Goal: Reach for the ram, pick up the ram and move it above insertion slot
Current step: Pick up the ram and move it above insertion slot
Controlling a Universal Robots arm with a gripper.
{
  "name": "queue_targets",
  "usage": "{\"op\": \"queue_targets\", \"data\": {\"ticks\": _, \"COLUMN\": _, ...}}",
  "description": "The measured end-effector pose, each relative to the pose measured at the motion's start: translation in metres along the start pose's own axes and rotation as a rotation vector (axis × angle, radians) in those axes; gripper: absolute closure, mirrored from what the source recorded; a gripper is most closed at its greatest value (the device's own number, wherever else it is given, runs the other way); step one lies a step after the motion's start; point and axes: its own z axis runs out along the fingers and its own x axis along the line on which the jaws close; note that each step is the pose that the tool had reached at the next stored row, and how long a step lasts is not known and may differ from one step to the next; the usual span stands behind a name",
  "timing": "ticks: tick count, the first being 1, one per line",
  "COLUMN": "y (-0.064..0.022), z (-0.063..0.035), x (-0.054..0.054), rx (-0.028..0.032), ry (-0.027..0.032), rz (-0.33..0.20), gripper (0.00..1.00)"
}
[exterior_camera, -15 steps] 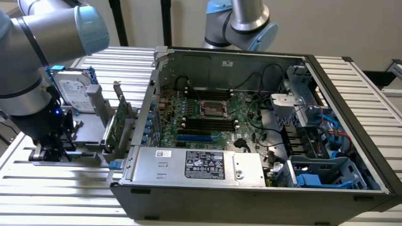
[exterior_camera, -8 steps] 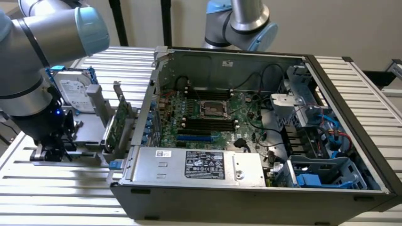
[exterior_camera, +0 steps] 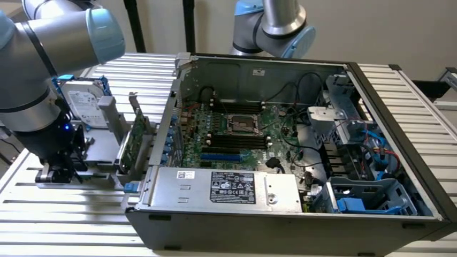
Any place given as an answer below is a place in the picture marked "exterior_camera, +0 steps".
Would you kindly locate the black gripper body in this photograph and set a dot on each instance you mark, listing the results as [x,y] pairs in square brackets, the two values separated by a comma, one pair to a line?
[54,144]

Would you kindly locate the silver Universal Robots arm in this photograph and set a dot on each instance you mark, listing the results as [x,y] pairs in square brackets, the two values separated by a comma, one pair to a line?
[54,40]

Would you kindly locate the green RAM stick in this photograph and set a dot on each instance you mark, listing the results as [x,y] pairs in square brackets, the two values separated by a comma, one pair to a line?
[97,175]

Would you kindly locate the short black expansion slot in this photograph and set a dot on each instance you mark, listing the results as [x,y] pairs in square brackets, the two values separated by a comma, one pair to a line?
[211,163]

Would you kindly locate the blue expansion slot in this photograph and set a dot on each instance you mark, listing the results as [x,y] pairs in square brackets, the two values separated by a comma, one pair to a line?
[219,156]

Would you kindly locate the long black expansion slot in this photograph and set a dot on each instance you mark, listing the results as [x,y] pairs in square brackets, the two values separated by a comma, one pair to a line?
[219,150]

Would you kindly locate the black RAM slot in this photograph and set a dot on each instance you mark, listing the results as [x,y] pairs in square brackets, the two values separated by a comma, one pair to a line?
[239,147]
[239,143]
[239,136]
[240,109]
[239,140]
[240,112]
[240,102]
[240,106]

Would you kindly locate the grey parts rack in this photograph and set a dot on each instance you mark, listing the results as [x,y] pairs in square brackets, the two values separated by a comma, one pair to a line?
[103,150]

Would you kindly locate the blue case latch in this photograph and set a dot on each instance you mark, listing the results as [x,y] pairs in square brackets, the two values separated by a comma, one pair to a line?
[131,187]

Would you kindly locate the silver hard disk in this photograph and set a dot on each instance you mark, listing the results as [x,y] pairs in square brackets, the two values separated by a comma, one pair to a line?
[85,104]

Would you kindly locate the green graphics card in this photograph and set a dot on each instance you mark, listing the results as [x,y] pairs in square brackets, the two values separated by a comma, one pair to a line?
[133,139]

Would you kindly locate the silver power supply unit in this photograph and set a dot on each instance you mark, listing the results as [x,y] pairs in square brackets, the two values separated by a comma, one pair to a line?
[200,192]

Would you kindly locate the green motherboard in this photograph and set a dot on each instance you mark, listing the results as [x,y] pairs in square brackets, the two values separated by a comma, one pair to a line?
[200,128]

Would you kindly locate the CPU socket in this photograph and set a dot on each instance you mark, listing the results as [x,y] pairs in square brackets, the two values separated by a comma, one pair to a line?
[244,123]

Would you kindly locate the black stand pole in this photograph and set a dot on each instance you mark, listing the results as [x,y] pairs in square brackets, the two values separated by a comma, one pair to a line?
[135,24]
[189,24]

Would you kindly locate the open black PC case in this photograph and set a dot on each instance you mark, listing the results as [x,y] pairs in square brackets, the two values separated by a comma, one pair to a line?
[249,233]

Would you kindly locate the grey plastic bay latch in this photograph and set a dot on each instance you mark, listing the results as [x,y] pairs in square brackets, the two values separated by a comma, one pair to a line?
[319,115]

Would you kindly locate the metal disk bay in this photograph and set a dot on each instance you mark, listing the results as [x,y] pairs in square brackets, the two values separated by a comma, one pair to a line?
[343,107]

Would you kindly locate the blue plastic drive cage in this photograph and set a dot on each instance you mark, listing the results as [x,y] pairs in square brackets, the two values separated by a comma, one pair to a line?
[379,198]

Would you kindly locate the blue disk caddy frame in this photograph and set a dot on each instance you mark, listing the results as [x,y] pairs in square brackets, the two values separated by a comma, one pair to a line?
[103,85]

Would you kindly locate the grey frame with black bracket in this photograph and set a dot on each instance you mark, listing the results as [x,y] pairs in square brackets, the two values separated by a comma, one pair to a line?
[433,89]

